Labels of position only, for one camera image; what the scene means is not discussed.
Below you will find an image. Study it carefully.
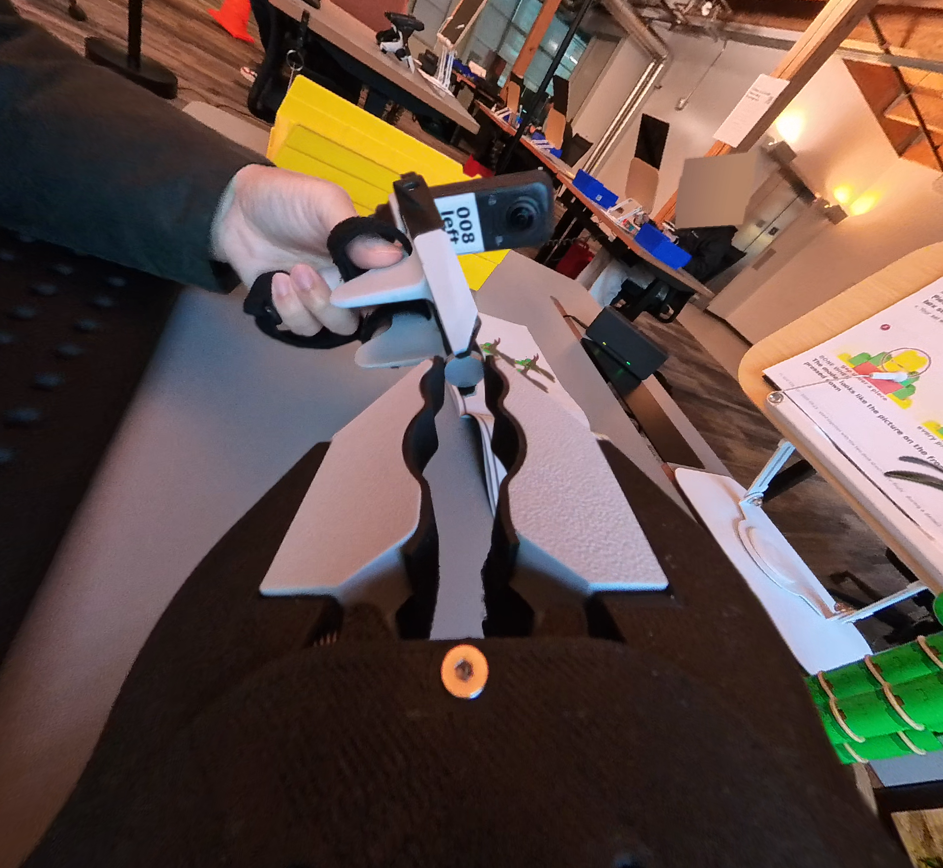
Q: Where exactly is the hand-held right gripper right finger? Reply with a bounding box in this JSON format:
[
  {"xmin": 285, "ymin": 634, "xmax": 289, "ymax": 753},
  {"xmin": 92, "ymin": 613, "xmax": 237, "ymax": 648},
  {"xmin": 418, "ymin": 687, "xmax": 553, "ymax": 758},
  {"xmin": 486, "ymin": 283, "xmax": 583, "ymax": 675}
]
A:
[{"xmin": 482, "ymin": 358, "xmax": 670, "ymax": 639}]

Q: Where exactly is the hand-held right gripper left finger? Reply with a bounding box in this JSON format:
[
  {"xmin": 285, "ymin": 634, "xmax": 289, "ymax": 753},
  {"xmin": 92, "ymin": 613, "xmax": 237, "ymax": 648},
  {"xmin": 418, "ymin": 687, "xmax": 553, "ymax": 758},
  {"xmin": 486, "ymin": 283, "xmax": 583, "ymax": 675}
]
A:
[{"xmin": 259, "ymin": 358, "xmax": 448, "ymax": 639}]

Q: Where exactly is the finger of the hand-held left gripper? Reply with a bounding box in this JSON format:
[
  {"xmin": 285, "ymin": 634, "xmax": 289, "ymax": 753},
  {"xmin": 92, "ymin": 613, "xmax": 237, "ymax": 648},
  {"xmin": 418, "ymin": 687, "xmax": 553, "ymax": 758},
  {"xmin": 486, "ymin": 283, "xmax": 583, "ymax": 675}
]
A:
[{"xmin": 413, "ymin": 226, "xmax": 483, "ymax": 359}]

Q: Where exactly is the building instruction booklet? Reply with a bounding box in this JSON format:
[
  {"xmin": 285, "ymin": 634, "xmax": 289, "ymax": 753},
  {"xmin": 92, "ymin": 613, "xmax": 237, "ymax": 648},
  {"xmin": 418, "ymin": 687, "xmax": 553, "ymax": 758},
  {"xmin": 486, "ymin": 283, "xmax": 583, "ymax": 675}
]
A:
[{"xmin": 448, "ymin": 314, "xmax": 592, "ymax": 515}]

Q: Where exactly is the person's left forearm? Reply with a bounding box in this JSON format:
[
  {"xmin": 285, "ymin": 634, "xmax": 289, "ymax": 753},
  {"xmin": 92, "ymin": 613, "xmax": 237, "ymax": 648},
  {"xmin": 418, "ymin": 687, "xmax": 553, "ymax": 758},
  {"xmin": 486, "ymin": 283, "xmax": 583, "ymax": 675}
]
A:
[{"xmin": 0, "ymin": 0, "xmax": 270, "ymax": 295}]

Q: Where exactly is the white desk stand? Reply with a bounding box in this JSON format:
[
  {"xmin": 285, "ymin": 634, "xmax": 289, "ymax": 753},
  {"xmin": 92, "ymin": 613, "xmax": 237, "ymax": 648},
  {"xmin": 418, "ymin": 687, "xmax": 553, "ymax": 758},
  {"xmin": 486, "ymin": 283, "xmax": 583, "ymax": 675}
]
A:
[{"xmin": 674, "ymin": 441, "xmax": 931, "ymax": 674}]

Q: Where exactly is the grey desk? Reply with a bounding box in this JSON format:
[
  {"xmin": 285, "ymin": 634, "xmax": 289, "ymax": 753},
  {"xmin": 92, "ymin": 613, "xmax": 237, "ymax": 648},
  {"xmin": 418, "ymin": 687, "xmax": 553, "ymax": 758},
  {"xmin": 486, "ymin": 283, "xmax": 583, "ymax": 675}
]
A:
[{"xmin": 0, "ymin": 101, "xmax": 874, "ymax": 865}]

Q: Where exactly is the person's left hand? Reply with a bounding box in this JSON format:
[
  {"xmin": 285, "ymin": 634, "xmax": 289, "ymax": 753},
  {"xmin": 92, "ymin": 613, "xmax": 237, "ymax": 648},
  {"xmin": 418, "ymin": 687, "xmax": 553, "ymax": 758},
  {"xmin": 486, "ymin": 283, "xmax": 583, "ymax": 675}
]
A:
[{"xmin": 211, "ymin": 164, "xmax": 405, "ymax": 339}]

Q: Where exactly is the blue plastic bin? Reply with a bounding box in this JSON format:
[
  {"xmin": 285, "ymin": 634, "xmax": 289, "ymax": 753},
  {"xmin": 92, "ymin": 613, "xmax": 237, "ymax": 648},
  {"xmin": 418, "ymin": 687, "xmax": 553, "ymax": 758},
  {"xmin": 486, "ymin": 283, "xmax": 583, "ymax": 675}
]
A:
[
  {"xmin": 571, "ymin": 168, "xmax": 620, "ymax": 210},
  {"xmin": 634, "ymin": 222, "xmax": 693, "ymax": 270}
]

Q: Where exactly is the long wooden table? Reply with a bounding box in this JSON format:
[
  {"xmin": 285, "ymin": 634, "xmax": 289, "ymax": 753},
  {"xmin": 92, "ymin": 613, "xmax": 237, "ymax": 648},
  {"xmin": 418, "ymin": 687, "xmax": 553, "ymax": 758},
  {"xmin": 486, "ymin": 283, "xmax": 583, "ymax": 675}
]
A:
[{"xmin": 471, "ymin": 98, "xmax": 716, "ymax": 324}]

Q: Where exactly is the beige chair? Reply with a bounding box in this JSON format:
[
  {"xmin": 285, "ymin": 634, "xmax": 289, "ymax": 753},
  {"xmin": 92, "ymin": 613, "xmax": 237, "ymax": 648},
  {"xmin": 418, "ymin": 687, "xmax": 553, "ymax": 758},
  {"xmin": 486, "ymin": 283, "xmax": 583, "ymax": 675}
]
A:
[{"xmin": 626, "ymin": 160, "xmax": 660, "ymax": 210}]

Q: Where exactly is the black monitor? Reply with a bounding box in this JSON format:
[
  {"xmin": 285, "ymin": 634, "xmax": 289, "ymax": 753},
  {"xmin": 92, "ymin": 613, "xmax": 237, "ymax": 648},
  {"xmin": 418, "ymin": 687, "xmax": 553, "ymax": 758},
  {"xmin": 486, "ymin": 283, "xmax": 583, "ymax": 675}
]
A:
[{"xmin": 635, "ymin": 113, "xmax": 670, "ymax": 162}]

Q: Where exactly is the black power box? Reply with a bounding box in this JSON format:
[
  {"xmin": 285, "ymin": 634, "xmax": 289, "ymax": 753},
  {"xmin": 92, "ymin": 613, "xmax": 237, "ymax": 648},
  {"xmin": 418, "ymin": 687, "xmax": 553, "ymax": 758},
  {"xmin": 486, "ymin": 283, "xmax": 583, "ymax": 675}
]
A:
[{"xmin": 585, "ymin": 306, "xmax": 669, "ymax": 380}]

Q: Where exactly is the yellow plastic bin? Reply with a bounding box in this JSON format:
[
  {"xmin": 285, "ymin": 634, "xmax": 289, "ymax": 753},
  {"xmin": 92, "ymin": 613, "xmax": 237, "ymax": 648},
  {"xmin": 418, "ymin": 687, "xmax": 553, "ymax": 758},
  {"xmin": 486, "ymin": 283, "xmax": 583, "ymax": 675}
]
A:
[{"xmin": 267, "ymin": 75, "xmax": 511, "ymax": 292}]

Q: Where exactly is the black white handheld device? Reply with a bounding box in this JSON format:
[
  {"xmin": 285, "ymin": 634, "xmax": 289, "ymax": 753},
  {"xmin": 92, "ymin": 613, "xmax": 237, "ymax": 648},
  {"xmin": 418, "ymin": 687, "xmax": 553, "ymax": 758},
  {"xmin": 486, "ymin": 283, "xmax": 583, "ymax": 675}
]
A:
[{"xmin": 376, "ymin": 12, "xmax": 424, "ymax": 70}]

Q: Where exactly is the grey work table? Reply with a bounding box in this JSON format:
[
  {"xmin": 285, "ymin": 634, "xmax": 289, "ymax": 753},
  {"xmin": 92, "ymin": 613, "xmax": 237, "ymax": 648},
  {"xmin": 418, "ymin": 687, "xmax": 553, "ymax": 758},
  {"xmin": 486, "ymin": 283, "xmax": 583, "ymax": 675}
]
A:
[{"xmin": 269, "ymin": 0, "xmax": 480, "ymax": 136}]

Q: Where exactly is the white paper notice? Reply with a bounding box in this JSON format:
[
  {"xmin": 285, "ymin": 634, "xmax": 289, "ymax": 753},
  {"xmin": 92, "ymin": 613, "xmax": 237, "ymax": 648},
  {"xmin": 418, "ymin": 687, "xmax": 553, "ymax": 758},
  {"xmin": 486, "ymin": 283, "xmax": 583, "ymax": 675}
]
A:
[{"xmin": 713, "ymin": 75, "xmax": 789, "ymax": 147}]

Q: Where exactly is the printed instruction sheet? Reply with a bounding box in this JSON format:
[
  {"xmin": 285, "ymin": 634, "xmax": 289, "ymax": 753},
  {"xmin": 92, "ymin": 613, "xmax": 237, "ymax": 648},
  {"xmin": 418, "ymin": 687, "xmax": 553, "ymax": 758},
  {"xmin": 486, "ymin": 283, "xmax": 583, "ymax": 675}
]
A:
[{"xmin": 762, "ymin": 279, "xmax": 943, "ymax": 538}]

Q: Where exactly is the black studded mat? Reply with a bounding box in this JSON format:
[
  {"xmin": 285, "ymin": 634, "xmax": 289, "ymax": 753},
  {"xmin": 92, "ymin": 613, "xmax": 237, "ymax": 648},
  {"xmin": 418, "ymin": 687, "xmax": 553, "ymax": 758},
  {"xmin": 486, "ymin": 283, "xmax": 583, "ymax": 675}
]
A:
[{"xmin": 0, "ymin": 223, "xmax": 189, "ymax": 663}]

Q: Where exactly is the green brick bamboo model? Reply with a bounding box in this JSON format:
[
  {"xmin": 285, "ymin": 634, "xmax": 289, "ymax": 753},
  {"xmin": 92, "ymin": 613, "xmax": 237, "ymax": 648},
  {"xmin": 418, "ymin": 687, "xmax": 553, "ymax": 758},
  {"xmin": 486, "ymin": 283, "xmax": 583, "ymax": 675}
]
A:
[{"xmin": 806, "ymin": 592, "xmax": 943, "ymax": 766}]

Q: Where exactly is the black round-base stand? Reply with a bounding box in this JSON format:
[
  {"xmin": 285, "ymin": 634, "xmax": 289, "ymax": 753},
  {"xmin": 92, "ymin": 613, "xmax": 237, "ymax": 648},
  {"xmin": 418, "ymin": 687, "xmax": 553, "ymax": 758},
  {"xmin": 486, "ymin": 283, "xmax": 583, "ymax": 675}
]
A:
[{"xmin": 84, "ymin": 0, "xmax": 178, "ymax": 99}]

